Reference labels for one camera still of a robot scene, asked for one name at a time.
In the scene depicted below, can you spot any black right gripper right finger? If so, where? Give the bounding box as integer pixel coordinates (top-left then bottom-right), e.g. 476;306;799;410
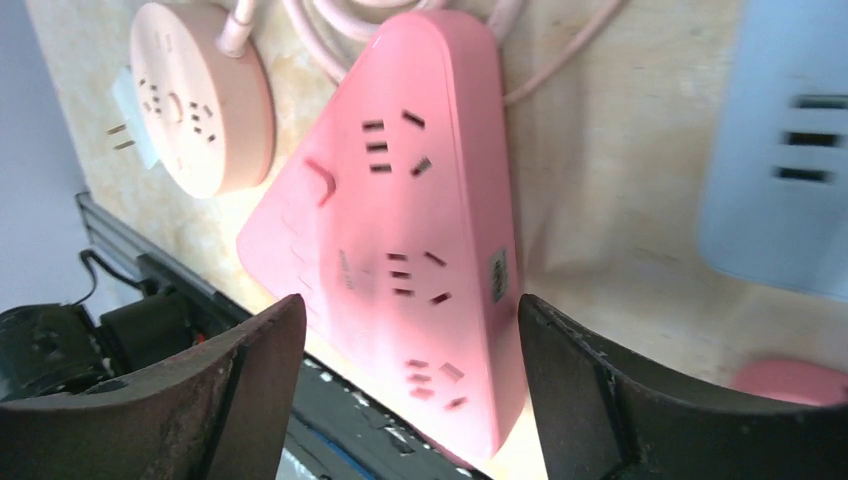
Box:
518;294;847;479

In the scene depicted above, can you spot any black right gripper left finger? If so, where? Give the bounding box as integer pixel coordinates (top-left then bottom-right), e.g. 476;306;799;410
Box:
1;294;307;479

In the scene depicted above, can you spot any pink square adapter plug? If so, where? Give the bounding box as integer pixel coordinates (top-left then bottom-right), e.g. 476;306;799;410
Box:
729;358;847;406

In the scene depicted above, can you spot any pink triangular power strip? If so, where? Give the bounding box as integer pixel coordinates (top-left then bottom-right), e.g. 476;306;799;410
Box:
236;10;526;463

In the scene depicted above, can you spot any grey-blue power strip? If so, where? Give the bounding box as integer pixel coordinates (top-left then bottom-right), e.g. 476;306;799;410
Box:
697;0;847;301

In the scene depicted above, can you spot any white adapter plug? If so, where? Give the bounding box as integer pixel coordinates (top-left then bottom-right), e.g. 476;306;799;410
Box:
107;65;159;170

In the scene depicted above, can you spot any pale pink round socket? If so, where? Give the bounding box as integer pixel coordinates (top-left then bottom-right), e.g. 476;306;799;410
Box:
130;2;275;198

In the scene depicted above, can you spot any pink round plug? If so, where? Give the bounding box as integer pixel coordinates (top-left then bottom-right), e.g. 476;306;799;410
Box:
215;0;525;84

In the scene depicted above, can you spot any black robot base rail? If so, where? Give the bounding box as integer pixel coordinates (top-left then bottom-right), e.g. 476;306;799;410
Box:
136;253;484;479

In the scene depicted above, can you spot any pink thin cable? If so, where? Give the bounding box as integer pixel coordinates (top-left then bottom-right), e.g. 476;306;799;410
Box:
502;0;627;107

